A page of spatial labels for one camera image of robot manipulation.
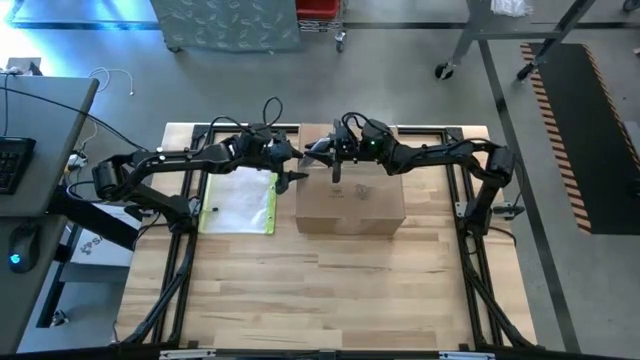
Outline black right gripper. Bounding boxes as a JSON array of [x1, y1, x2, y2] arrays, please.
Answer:
[[304, 117, 397, 184]]

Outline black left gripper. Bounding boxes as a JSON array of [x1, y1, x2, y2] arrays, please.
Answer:
[[239, 124, 310, 195]]

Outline brown cardboard box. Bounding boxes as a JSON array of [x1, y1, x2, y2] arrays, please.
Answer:
[[294, 122, 407, 236]]

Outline clear pouch with green edge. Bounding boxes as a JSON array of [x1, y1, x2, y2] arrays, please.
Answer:
[[198, 167, 279, 235]]

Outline white printed box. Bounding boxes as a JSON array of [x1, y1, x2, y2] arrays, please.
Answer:
[[69, 204, 144, 269]]

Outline black desk leg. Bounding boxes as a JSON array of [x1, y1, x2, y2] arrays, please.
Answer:
[[47, 184, 139, 251]]

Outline white power adapter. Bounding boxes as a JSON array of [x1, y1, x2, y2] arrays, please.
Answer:
[[64, 152, 89, 171]]

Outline white plastic bag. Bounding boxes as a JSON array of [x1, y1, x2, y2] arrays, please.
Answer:
[[489, 0, 534, 19]]

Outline grey desk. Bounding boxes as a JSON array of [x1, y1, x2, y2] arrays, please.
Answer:
[[0, 74, 100, 351]]

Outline black hazard-striped floor mat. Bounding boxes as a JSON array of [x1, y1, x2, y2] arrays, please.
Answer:
[[519, 42, 640, 236]]

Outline black keyboard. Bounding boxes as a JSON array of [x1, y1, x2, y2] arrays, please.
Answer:
[[0, 135, 37, 196]]

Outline black computer mouse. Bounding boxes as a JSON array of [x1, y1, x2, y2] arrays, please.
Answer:
[[7, 223, 41, 275]]

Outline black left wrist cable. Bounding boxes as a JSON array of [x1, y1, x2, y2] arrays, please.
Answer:
[[207, 96, 285, 146]]

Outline black aluminium table frame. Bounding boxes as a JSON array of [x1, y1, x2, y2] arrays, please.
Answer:
[[119, 122, 539, 351]]

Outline red wire shelf bins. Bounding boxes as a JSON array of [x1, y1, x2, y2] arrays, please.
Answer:
[[294, 0, 349, 54]]

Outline white floor cable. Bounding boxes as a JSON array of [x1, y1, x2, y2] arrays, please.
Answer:
[[88, 67, 135, 97]]

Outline grey rolling table frame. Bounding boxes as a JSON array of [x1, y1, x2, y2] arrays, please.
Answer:
[[433, 0, 599, 82]]

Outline black desk cable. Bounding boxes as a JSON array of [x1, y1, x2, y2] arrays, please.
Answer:
[[0, 85, 151, 154]]

